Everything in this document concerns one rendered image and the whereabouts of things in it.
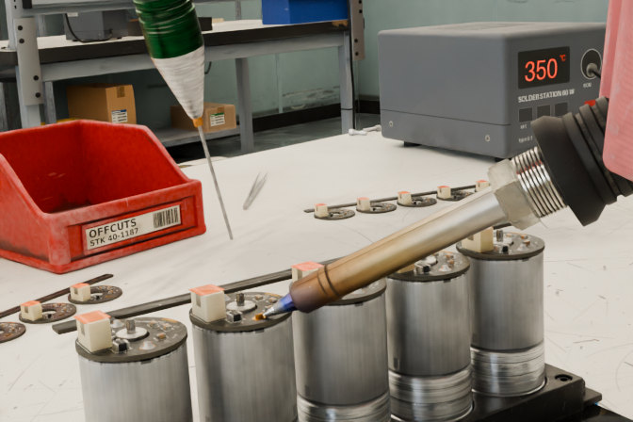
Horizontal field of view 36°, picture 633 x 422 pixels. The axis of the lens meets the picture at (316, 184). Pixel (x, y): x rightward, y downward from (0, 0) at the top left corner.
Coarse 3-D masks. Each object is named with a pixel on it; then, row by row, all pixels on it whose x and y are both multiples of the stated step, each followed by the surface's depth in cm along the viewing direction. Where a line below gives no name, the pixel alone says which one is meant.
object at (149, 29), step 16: (144, 0) 18; (160, 0) 18; (176, 0) 18; (192, 0) 18; (144, 16) 18; (160, 16) 18; (176, 16) 18; (192, 16) 18; (144, 32) 18; (160, 32) 18; (176, 32) 18; (192, 32) 18; (160, 48) 18; (176, 48) 18; (192, 48) 19
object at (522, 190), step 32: (512, 160) 20; (480, 192) 21; (512, 192) 20; (544, 192) 20; (416, 224) 21; (448, 224) 21; (480, 224) 21; (512, 224) 21; (352, 256) 22; (384, 256) 21; (416, 256) 21; (320, 288) 22; (352, 288) 22
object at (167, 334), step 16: (144, 320) 23; (160, 320) 23; (176, 320) 23; (160, 336) 22; (176, 336) 22; (80, 352) 21; (96, 352) 21; (112, 352) 21; (128, 352) 21; (144, 352) 21; (160, 352) 21
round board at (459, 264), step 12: (444, 252) 27; (456, 252) 27; (444, 264) 26; (456, 264) 26; (468, 264) 26; (396, 276) 25; (408, 276) 25; (420, 276) 25; (432, 276) 25; (444, 276) 25
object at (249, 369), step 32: (288, 320) 23; (224, 352) 22; (256, 352) 22; (288, 352) 23; (224, 384) 22; (256, 384) 22; (288, 384) 23; (224, 416) 23; (256, 416) 23; (288, 416) 23
